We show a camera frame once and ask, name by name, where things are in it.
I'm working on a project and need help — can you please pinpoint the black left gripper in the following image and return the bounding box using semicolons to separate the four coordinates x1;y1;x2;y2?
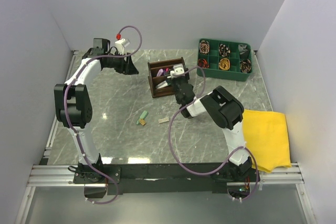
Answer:
106;50;139;75

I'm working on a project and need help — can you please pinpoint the green cap white marker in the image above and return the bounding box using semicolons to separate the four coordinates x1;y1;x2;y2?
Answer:
155;81;170;89

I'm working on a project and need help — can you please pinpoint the lilac pen case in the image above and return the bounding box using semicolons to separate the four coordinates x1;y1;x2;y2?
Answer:
156;69;164;77

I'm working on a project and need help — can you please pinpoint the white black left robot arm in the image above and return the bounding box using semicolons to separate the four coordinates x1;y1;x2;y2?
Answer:
54;38;139;183

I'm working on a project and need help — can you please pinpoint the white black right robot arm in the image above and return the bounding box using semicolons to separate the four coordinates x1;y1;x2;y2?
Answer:
168;76;253;181

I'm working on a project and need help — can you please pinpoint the brown wooden desk organizer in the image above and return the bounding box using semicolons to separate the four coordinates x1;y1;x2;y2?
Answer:
148;57;188;98

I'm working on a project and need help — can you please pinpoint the orange navy striped rolled tie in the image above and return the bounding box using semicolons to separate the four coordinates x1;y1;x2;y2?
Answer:
197;58;209;69

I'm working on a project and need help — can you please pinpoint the yellow patterned rolled tie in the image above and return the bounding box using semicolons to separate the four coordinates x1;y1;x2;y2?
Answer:
218;57;230;71

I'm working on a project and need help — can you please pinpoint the pink black floral rolled tie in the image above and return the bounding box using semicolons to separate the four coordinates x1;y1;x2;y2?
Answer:
199;40;210;55

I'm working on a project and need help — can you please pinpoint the green divided storage tray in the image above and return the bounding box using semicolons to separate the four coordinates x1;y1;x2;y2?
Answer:
197;38;253;82

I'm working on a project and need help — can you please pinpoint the dark patterned rolled tie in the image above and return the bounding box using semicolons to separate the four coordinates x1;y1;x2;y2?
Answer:
218;44;230;57

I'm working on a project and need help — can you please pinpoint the black beige floral rolled tie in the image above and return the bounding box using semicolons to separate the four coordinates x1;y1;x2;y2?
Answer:
239;59;252;73

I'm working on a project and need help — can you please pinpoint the grey folded cloth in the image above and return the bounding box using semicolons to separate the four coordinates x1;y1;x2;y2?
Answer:
238;44;250;59

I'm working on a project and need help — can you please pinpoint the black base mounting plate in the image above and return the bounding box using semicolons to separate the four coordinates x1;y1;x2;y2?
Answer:
70;161;260;195

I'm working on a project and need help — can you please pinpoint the yellow folded cloth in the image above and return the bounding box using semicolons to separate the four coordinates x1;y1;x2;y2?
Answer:
243;110;291;173

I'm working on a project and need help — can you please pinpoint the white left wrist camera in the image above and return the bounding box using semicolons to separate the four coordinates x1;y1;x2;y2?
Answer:
114;38;130;55

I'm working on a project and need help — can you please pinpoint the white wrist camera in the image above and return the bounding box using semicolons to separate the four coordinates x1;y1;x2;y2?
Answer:
170;64;185;78
114;38;130;55

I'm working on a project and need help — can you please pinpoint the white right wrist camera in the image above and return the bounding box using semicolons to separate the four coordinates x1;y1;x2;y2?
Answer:
170;64;185;78

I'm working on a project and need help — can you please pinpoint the aluminium frame rail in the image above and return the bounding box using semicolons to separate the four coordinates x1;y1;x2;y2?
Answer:
27;163;304;187

